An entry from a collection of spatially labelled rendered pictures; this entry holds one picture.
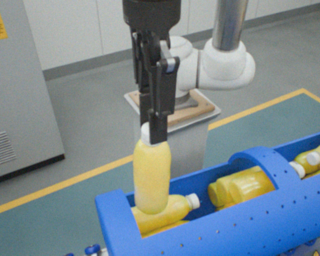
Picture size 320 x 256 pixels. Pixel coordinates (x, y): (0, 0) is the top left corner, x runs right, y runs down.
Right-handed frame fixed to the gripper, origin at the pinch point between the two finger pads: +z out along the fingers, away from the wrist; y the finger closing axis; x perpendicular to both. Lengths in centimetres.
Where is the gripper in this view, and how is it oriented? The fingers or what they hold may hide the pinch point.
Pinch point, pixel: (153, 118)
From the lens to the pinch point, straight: 50.9
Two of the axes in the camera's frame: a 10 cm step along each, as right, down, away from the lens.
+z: 0.0, 7.6, 6.5
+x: 9.3, -2.4, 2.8
